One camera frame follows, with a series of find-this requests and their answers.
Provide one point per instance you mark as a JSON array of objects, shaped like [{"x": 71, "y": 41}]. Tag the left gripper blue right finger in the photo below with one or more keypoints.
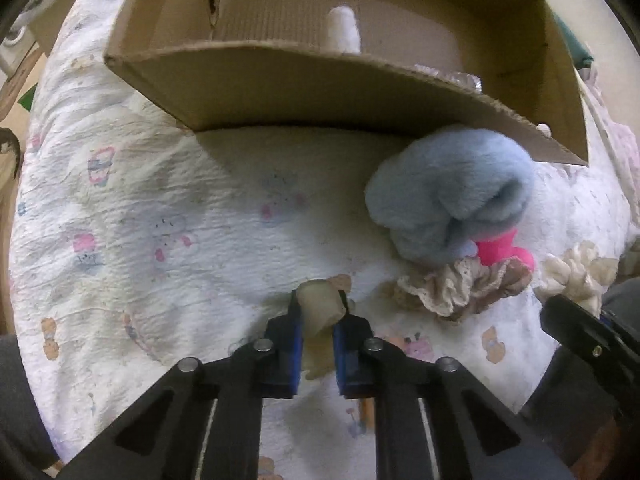
[{"x": 435, "y": 420}]

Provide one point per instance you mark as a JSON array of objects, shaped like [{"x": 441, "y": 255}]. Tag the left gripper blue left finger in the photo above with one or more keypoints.
[{"x": 200, "y": 420}]

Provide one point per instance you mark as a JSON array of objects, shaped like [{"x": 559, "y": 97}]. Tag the cream white scrunchie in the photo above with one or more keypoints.
[{"x": 580, "y": 274}]

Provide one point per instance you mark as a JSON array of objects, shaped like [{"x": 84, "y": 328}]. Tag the beige lace scrunchie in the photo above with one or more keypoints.
[{"x": 463, "y": 288}]

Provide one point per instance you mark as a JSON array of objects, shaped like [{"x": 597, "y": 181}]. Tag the pink rubber duck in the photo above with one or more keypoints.
[{"x": 501, "y": 248}]

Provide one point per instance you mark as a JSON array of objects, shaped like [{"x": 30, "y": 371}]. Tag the light blue plush toy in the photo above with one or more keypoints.
[{"x": 448, "y": 191}]

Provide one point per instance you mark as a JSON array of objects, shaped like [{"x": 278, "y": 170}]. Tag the clear plastic bag with trinkets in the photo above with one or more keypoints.
[{"x": 461, "y": 79}]

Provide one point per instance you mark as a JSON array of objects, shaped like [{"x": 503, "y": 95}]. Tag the white sock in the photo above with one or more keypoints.
[{"x": 341, "y": 32}]

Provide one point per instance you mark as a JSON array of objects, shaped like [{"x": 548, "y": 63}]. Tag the grey trouser leg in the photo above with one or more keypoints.
[{"x": 26, "y": 448}]

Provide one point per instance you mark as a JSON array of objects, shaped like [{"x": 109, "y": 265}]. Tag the patterned white bed quilt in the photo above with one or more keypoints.
[{"x": 138, "y": 241}]

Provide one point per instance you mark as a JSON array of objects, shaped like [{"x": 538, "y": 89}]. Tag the teal headboard cushion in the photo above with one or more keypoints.
[{"x": 581, "y": 57}]

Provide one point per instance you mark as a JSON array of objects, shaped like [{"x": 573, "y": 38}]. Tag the green dustpan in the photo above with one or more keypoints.
[{"x": 27, "y": 98}]

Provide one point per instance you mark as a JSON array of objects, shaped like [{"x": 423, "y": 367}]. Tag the open cardboard box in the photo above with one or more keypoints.
[{"x": 228, "y": 63}]

